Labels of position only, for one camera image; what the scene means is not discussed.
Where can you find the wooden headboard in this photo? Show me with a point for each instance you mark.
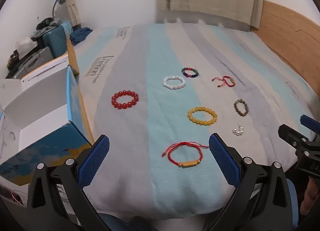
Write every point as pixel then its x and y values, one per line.
pixel 287 33

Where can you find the pearl stud earrings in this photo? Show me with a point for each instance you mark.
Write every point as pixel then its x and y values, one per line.
pixel 237 132

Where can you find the person's blue jeans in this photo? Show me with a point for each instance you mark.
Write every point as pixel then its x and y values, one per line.
pixel 112 223

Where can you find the person's right hand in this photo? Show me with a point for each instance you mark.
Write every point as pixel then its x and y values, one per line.
pixel 311 193

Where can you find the pile of dark bags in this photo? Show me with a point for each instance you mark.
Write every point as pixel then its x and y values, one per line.
pixel 45 24

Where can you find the teal ribbed suitcase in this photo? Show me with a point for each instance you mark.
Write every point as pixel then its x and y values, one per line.
pixel 56 43

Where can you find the blue and white cardboard box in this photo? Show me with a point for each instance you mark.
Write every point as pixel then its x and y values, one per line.
pixel 50 146

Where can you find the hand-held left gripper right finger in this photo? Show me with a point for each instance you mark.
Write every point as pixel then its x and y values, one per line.
pixel 223 161

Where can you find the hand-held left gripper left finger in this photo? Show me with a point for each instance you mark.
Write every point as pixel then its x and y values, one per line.
pixel 95 161

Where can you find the white plastic bag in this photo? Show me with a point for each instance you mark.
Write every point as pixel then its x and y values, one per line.
pixel 25 44

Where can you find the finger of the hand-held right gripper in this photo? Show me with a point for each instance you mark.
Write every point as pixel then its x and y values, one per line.
pixel 307 121
pixel 291 136

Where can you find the striped bed sheet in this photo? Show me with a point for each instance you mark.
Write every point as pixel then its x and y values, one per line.
pixel 150 71

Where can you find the grey suitcase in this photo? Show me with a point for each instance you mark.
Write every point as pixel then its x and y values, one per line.
pixel 37 58

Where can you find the dark blue clothing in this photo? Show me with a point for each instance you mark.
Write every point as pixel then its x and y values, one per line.
pixel 80 34

